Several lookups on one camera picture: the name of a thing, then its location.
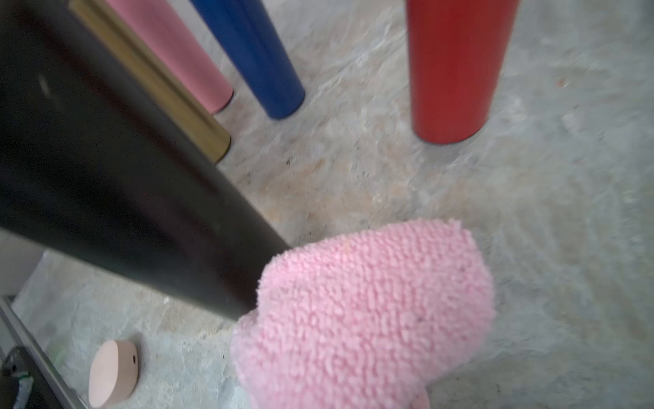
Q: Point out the pink cloth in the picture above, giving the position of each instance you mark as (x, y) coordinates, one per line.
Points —
(365, 320)

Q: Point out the red thermos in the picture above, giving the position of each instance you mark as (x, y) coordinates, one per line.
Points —
(456, 50)

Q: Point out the gold thermos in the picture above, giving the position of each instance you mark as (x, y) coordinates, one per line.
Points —
(150, 72)

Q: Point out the black thermos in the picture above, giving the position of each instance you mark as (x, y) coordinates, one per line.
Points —
(92, 167)

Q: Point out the pink oval soap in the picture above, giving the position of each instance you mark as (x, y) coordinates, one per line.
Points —
(114, 373)

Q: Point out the pink thermos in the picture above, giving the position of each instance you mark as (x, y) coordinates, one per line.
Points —
(157, 24)

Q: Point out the aluminium mounting rail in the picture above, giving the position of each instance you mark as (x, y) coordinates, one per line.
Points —
(28, 378)

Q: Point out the blue thermos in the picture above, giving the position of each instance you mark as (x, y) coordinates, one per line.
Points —
(248, 37)

